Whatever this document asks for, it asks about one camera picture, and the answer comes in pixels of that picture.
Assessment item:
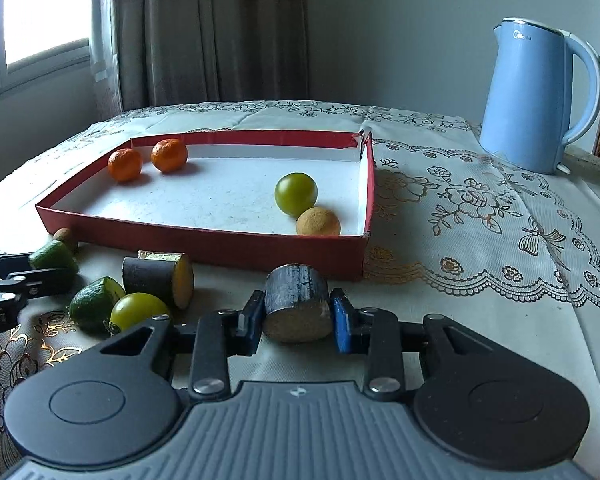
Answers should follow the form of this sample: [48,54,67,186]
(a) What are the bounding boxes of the dark round sugarcane piece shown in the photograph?
[262,263,335,344]

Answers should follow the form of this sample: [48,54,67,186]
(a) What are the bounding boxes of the window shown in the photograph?
[0,0,93,106]

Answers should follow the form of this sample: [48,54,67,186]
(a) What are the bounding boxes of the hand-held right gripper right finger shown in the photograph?
[329,287,498,403]

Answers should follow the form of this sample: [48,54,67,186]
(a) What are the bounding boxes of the orange mandarin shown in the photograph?
[150,138,189,173]
[107,148,144,183]

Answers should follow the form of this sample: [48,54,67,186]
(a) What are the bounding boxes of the red cardboard box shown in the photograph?
[35,130,376,282]

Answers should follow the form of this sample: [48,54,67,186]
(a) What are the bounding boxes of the yellow-brown round fruit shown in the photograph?
[296,206,342,237]

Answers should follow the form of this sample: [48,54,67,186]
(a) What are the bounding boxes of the smooth green tomato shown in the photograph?
[274,172,318,218]

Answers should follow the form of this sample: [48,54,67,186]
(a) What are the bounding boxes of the small brown round fruit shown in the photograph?
[53,228,79,253]

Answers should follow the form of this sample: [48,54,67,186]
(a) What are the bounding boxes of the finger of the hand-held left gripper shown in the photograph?
[0,251,32,279]
[7,266,79,295]

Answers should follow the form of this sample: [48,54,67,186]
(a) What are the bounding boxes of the dark sugarcane piece gold top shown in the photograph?
[122,251,195,310]

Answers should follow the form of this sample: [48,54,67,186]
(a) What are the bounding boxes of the green lime half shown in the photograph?
[28,240,79,273]
[69,276,127,333]

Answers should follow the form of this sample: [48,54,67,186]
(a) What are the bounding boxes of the grey-brown curtain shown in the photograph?
[92,0,311,111]

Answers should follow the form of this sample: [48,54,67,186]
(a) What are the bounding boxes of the light blue electric kettle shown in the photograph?
[479,16,600,175]

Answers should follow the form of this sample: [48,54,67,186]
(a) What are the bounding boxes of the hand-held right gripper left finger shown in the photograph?
[99,289,267,402]

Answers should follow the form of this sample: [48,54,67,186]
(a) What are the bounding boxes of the green tomato with calyx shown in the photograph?
[110,292,172,333]

